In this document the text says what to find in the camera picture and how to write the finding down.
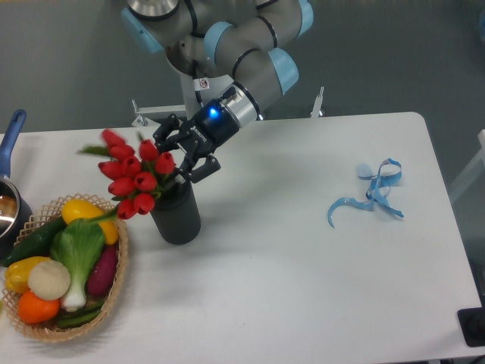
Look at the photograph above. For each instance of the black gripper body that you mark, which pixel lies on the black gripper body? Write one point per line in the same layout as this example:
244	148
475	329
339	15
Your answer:
206	130

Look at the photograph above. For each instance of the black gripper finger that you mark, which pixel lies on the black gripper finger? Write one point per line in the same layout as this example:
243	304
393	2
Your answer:
166	137
188	172

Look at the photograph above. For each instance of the dark grey ribbed vase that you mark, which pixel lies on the dark grey ribbed vase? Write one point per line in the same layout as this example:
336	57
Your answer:
176	215

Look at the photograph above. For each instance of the red tulip bouquet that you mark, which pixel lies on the red tulip bouquet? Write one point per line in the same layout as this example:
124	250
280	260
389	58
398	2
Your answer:
139	177

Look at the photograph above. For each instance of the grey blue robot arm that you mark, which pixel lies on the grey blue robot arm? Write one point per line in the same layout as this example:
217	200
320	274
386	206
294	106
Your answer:
237	70

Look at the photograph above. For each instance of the yellow squash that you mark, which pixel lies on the yellow squash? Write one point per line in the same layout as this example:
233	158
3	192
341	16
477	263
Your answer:
79	208

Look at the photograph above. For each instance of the green bok choy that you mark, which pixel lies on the green bok choy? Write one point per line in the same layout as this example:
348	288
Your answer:
78	248

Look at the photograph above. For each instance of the purple sweet potato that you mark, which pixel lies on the purple sweet potato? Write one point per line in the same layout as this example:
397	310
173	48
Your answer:
102	276

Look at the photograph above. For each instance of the dark green cucumber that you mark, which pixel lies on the dark green cucumber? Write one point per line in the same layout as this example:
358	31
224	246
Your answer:
37	243

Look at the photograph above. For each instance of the blue curled ribbon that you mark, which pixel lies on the blue curled ribbon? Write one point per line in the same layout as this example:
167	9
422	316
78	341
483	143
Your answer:
387	176

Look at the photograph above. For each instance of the green bean pods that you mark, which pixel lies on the green bean pods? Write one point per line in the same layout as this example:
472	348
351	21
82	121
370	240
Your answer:
80	317

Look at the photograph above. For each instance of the white garlic bulb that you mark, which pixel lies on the white garlic bulb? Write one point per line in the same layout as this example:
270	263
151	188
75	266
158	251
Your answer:
49	280

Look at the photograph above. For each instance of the yellow bell pepper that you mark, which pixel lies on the yellow bell pepper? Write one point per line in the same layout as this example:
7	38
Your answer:
16	275

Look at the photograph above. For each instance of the orange fruit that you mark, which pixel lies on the orange fruit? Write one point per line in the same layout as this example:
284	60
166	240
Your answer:
34	310

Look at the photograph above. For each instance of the woven wicker basket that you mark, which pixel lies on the woven wicker basket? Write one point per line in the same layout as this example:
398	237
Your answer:
48	332

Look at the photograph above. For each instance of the black device at edge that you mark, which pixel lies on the black device at edge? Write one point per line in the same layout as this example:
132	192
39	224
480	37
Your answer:
472	325

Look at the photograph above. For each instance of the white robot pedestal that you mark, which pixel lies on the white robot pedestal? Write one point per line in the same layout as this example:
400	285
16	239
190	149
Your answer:
244	98

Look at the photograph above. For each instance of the blue handled saucepan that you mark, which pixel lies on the blue handled saucepan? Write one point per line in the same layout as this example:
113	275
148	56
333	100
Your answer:
15	211

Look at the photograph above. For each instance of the white frame at right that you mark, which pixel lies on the white frame at right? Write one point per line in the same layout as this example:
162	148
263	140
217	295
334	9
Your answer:
468	175

